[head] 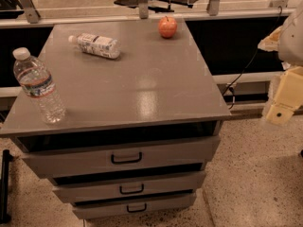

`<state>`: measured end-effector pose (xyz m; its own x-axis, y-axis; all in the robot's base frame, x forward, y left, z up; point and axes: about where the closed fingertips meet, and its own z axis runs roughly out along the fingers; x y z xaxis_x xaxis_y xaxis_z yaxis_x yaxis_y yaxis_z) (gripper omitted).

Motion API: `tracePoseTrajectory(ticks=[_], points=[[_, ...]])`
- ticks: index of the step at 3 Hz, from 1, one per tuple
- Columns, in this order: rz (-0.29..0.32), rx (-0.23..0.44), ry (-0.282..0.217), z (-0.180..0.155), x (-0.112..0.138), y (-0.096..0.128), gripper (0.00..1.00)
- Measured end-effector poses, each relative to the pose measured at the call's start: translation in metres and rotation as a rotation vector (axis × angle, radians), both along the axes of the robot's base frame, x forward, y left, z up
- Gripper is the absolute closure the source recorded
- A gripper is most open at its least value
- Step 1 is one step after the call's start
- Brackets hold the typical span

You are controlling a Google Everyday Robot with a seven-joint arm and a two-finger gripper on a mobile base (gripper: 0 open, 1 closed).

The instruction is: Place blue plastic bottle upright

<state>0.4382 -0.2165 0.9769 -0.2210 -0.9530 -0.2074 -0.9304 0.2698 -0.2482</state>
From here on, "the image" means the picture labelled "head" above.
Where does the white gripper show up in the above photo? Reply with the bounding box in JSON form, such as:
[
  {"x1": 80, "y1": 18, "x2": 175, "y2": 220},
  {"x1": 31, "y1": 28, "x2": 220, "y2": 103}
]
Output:
[{"x1": 258, "y1": 2, "x2": 303, "y2": 125}]

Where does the blue labelled plastic bottle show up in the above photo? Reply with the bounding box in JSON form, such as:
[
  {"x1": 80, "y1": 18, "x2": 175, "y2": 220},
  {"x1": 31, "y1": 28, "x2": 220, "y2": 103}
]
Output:
[{"x1": 68, "y1": 33, "x2": 120, "y2": 60}]

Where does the clear water bottle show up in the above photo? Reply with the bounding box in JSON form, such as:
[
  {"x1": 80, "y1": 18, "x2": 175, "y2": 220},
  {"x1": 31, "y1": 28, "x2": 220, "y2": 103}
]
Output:
[{"x1": 12, "y1": 47, "x2": 66, "y2": 124}]

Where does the red apple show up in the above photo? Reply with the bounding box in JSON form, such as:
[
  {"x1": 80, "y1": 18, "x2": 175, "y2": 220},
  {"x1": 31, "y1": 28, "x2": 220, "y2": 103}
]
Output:
[{"x1": 158, "y1": 16, "x2": 177, "y2": 39}]

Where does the top grey drawer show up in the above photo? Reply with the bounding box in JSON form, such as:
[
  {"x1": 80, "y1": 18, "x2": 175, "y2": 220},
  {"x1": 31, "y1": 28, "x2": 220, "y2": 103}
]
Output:
[{"x1": 23, "y1": 136, "x2": 221, "y2": 178}]

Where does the grey drawer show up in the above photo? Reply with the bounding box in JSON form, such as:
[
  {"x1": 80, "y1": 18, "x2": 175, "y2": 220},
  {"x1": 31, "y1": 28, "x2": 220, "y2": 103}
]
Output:
[
  {"x1": 23, "y1": 136, "x2": 221, "y2": 178},
  {"x1": 53, "y1": 171, "x2": 205, "y2": 203},
  {"x1": 73, "y1": 191, "x2": 196, "y2": 219}
]

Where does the grey drawer cabinet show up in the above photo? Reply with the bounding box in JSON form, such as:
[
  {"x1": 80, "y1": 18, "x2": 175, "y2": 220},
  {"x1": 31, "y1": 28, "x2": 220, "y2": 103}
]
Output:
[{"x1": 1, "y1": 21, "x2": 229, "y2": 208}]

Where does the bottom grey drawer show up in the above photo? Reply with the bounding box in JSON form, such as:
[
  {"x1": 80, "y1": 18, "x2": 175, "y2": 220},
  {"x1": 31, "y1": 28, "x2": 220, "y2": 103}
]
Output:
[{"x1": 73, "y1": 191, "x2": 196, "y2": 219}]

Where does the middle grey drawer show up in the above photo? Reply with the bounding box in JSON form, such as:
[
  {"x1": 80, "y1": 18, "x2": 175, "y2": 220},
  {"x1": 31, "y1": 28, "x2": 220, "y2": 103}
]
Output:
[{"x1": 53, "y1": 171, "x2": 205, "y2": 203}]

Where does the black cable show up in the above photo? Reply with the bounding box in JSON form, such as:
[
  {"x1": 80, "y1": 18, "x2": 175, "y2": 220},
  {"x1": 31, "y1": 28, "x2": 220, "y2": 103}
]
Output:
[{"x1": 222, "y1": 5, "x2": 284, "y2": 111}]

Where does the black post at left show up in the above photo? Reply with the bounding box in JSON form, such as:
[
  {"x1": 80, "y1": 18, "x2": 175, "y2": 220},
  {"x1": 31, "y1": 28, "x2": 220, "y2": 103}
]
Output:
[{"x1": 0, "y1": 149, "x2": 13, "y2": 224}]

